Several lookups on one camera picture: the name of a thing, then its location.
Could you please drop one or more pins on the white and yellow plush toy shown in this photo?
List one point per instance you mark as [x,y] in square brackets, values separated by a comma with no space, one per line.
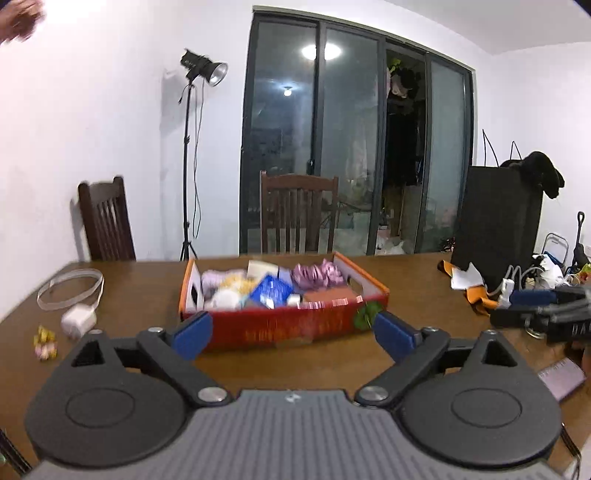
[226,295]

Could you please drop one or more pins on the red cardboard box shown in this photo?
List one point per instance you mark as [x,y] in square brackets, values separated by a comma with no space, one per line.
[286,330]

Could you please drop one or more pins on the small white block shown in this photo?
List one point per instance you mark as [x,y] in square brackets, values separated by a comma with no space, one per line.
[293,300]

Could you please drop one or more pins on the black cloth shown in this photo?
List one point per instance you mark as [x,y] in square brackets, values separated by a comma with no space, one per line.
[538,170]

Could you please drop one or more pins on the white power adapter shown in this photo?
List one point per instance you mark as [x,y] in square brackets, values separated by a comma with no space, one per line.
[78,321]

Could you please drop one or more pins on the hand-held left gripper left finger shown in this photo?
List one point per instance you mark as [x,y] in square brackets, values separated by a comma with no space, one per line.
[191,337]

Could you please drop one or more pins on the brown layered sponge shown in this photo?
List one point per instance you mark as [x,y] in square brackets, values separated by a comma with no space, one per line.
[330,294]

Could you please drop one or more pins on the hanging clothes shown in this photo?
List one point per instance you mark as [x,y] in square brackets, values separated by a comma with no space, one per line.
[401,78]

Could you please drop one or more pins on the blue tissue packet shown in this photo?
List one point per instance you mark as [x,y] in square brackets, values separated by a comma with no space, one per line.
[272,290]

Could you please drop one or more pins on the white crumpled cloth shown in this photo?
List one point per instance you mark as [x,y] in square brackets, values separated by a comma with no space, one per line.
[549,270]

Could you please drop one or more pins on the black paper bag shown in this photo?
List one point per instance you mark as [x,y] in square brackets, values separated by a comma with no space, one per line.
[498,221]

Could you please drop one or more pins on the studio light on stand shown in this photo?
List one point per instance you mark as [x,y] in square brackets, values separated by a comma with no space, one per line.
[203,67]

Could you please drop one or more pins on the pile of yellow candies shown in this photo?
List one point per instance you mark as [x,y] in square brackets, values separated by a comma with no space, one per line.
[45,344]

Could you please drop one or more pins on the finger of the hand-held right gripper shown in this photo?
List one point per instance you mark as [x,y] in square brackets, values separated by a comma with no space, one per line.
[512,317]
[533,297]

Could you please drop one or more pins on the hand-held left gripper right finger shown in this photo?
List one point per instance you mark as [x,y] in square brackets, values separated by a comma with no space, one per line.
[395,334]

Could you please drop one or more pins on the purple satin scrunchie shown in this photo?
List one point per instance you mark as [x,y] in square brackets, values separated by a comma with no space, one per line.
[316,274]

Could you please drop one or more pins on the black-framed sliding glass door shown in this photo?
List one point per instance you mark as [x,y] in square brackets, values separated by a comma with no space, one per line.
[351,138]

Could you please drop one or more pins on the dark wooden slatted chair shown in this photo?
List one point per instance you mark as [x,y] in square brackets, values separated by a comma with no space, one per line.
[106,221]
[298,207]

